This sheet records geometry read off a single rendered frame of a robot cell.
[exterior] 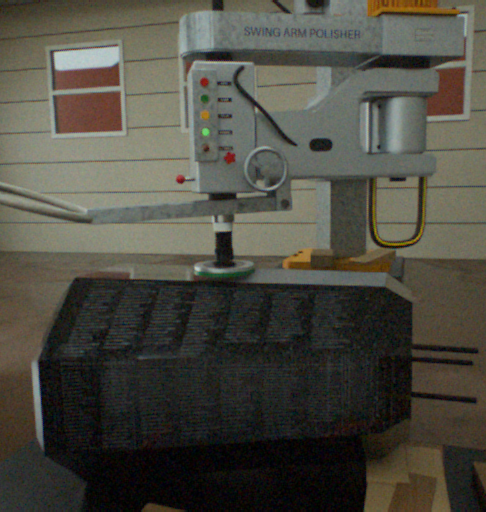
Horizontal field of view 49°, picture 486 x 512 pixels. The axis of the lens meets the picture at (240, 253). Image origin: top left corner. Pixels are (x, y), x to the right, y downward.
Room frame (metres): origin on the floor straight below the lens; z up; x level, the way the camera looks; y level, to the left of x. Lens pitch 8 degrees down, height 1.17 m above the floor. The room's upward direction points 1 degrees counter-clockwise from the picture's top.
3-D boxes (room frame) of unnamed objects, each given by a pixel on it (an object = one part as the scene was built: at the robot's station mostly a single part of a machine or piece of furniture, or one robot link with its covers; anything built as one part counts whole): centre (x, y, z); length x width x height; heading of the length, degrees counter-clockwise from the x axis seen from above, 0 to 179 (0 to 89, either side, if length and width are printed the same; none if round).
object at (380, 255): (2.44, -0.61, 0.80); 0.20 x 0.10 x 0.05; 123
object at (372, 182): (2.00, -0.59, 1.05); 0.23 x 0.03 x 0.32; 101
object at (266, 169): (1.79, -0.08, 1.20); 0.15 x 0.10 x 0.15; 101
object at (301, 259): (2.65, -0.50, 0.76); 0.49 x 0.49 x 0.05; 72
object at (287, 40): (1.95, -0.29, 1.62); 0.96 x 0.25 x 0.17; 101
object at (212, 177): (1.90, -0.02, 1.32); 0.36 x 0.22 x 0.45; 101
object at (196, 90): (1.76, 0.11, 1.37); 0.08 x 0.03 x 0.28; 101
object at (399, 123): (2.01, -0.59, 1.34); 0.19 x 0.19 x 0.20
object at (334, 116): (1.94, -0.33, 1.30); 0.74 x 0.23 x 0.49; 101
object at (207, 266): (1.88, 0.06, 0.86); 0.21 x 0.21 x 0.01
